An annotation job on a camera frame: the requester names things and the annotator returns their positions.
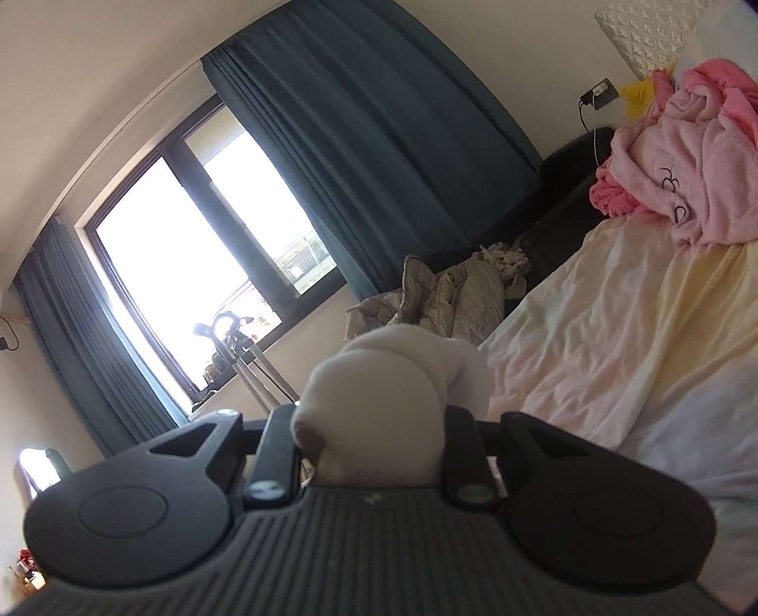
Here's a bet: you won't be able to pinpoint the pink fleece robe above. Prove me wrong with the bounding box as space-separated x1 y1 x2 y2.
588 57 758 247

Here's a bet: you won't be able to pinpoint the patterned light cloth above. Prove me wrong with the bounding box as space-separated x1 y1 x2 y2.
475 240 532 281

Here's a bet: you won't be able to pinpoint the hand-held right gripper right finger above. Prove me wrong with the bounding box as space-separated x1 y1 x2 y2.
441 406 587 508

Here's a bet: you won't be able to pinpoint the pastel bed sheet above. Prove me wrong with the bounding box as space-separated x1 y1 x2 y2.
478 207 758 616

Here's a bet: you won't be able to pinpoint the white quilted headboard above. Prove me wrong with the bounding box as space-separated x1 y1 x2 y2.
595 0 713 82

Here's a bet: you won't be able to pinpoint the group of red trinkets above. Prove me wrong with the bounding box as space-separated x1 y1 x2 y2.
7 546 47 593

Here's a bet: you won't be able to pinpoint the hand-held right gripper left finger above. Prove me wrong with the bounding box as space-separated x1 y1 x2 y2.
148 404 303 509

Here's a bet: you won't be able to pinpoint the yellow plush toy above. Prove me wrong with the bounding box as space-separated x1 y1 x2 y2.
621 67 677 123

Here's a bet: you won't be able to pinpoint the black leather sofa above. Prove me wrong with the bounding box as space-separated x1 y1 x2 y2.
425 126 618 286

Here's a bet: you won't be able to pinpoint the dark framed window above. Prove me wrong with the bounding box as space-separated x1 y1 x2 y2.
76 96 352 428

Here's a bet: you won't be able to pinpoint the white charging cable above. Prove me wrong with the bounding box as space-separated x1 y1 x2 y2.
578 96 600 165

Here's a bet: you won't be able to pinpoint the silver pole stand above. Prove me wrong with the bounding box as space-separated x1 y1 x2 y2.
192 313 300 418

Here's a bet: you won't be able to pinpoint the white fleece sweatpants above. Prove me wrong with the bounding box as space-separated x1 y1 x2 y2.
292 324 490 490

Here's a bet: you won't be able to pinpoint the beige puffer jacket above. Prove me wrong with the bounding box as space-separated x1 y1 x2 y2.
345 254 529 345

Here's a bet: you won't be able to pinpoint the blue curtain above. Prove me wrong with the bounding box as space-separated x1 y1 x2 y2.
200 0 547 308
13 215 186 458

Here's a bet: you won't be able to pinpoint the wall socket with charger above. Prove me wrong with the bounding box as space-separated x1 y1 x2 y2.
582 77 620 111

